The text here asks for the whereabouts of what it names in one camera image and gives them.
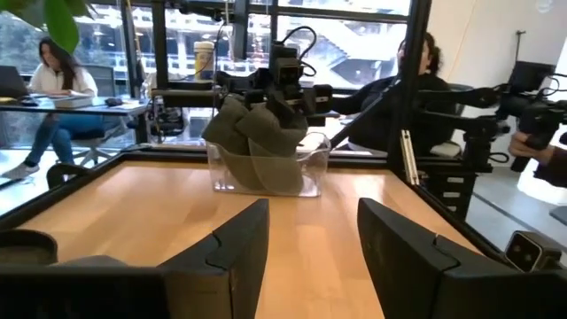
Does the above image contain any grey denim baseball cap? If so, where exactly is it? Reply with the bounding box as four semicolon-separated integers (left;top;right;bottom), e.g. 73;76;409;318
201;95;310;194

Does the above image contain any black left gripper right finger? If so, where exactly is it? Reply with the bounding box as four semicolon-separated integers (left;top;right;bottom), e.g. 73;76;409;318
357;197;567;319

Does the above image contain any dark office desk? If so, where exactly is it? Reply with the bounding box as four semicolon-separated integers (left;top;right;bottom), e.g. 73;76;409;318
0;94;151;145

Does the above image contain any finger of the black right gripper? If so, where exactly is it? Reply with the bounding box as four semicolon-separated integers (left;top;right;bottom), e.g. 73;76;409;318
264;97;287;120
285;99;310;130

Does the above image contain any black table frame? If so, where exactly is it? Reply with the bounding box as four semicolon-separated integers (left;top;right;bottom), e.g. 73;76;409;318
0;147;515;262

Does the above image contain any person behind frame post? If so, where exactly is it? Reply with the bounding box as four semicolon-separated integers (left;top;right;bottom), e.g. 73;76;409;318
330;31;458;157

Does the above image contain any green leafy plant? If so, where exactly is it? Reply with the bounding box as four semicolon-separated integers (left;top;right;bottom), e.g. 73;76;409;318
0;0;97;56

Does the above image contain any stack of papers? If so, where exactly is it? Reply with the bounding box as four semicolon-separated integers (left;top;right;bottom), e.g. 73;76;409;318
50;93;95;110

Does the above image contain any person at desk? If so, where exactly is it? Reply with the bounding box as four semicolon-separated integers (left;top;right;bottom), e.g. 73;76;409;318
1;35;100;181

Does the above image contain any black laptop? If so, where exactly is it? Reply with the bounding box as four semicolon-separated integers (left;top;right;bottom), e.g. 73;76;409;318
0;65;33;100

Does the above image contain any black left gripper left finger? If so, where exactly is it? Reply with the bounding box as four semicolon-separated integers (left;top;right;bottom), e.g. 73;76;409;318
0;198;271;319

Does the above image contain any beige cylindrical bottle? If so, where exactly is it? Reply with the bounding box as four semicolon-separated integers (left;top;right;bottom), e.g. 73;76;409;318
192;40;216;82

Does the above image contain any grey office chair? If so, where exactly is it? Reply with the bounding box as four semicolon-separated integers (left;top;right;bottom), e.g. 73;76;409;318
55;64;130;167

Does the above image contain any person's forearm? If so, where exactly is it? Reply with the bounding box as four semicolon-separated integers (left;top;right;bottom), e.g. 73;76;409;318
532;145;567;190

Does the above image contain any silver metal strip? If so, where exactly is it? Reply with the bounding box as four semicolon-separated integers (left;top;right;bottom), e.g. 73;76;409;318
400;128;421;187

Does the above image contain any black camera cable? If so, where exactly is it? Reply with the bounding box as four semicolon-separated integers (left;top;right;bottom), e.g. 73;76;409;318
280;25;318;77

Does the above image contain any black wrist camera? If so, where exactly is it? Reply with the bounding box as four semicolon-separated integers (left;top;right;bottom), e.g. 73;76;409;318
268;43;306;86

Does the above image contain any clear plastic container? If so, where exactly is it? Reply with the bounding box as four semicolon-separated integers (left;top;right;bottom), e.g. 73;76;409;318
205;131;332;198

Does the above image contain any black frame post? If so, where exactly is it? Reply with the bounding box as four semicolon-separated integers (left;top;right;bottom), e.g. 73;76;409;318
386;0;433;172

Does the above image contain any person's hand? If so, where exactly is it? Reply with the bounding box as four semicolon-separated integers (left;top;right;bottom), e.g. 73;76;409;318
508;131;557;167

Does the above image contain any black leader arm with handle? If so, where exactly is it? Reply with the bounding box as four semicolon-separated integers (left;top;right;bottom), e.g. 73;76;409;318
494;60;567;174

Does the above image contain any black plant pot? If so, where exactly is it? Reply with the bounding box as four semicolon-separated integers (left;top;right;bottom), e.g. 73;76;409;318
0;229;59;267

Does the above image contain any grey depth camera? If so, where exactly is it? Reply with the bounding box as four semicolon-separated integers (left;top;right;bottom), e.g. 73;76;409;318
504;230;564;274

